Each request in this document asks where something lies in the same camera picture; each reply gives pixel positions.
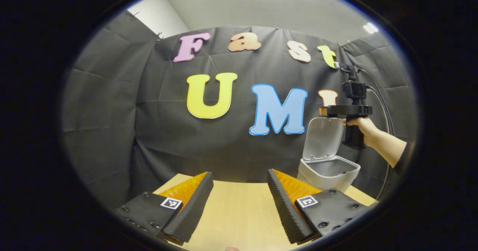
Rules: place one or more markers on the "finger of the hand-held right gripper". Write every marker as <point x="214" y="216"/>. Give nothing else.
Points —
<point x="322" y="111"/>

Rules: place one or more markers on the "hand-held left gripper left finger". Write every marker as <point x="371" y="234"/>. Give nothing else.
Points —
<point x="192" y="211"/>

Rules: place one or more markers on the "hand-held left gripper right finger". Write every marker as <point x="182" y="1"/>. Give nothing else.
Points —
<point x="287" y="210"/>

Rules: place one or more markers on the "white desktop garbage bin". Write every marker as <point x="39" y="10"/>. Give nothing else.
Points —
<point x="325" y="139"/>

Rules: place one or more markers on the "wooden desktop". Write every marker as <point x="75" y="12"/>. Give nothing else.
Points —
<point x="239" y="213"/>

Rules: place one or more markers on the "ceiling light panel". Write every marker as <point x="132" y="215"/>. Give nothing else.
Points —
<point x="369" y="27"/>

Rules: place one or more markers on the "black backdrop cloth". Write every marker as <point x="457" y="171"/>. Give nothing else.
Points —
<point x="112" y="112"/>

